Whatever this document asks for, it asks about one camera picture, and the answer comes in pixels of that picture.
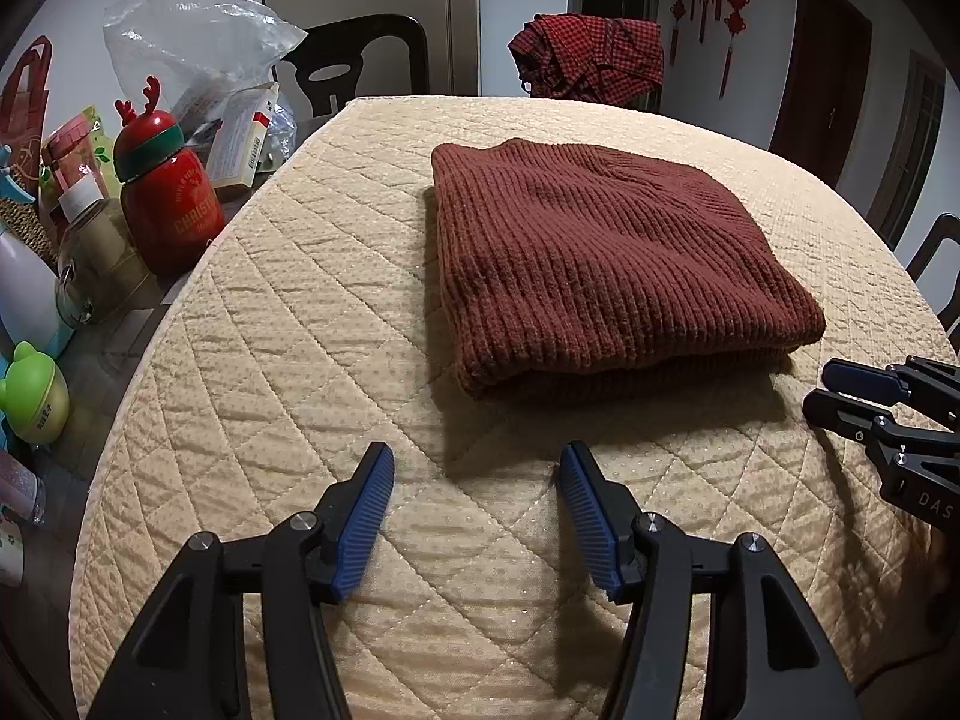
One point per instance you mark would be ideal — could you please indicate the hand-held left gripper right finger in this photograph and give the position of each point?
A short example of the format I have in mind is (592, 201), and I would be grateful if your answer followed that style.
(589, 525)

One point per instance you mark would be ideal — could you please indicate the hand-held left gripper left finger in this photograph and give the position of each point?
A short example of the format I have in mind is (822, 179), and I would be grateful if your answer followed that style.
(367, 517)

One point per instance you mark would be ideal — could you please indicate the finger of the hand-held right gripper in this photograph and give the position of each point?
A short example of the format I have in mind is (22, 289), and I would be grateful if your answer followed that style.
(862, 379)
(832, 406)

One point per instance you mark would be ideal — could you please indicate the rust brown knit sweater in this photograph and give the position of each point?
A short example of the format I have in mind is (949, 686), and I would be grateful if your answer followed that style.
(600, 262)

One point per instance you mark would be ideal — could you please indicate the dark wooden chair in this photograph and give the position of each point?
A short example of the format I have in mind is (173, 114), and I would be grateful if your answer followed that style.
(934, 247)

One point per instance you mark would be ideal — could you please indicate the cream quilted table mat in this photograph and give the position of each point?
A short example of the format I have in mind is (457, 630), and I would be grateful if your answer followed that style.
(300, 315)

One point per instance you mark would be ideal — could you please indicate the dark brown door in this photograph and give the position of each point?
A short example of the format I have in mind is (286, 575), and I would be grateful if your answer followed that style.
(817, 67)

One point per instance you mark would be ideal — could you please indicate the pink glitter bottle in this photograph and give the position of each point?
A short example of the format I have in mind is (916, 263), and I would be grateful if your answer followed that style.
(19, 484)

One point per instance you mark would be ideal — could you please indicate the green frog container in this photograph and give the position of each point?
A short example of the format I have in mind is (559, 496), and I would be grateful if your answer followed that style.
(34, 397)

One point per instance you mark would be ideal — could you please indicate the white printed cup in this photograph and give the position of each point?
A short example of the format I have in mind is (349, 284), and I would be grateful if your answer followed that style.
(9, 551)

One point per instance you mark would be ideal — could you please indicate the glass jar with white cap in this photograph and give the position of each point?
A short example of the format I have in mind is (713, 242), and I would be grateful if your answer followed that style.
(105, 262)

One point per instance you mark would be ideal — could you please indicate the red reindeer bottle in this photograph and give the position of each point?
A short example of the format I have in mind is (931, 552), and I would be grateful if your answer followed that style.
(169, 210)

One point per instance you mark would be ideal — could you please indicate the white cardboard box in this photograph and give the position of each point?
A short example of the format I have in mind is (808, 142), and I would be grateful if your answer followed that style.
(240, 131)

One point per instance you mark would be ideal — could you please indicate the white bottle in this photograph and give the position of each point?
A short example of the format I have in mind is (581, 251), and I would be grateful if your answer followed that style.
(22, 292)

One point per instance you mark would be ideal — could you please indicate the red plaid shirt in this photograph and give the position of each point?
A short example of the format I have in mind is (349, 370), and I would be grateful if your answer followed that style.
(592, 52)

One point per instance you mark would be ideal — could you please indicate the clear bag of beans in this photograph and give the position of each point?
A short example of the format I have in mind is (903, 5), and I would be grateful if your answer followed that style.
(22, 229)

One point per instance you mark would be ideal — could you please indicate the pink lidded jar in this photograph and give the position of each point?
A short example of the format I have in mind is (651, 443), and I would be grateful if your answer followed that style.
(75, 157)

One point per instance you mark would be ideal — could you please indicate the black chair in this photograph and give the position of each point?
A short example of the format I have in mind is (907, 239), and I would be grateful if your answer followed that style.
(397, 52)

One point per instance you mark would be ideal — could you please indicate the blue bottle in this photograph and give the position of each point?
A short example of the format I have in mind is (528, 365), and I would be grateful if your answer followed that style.
(15, 172)

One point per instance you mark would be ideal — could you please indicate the clear plastic bag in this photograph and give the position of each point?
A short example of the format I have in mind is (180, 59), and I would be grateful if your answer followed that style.
(195, 37)

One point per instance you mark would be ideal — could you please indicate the red gift bag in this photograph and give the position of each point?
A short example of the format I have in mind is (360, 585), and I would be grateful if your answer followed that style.
(19, 127)

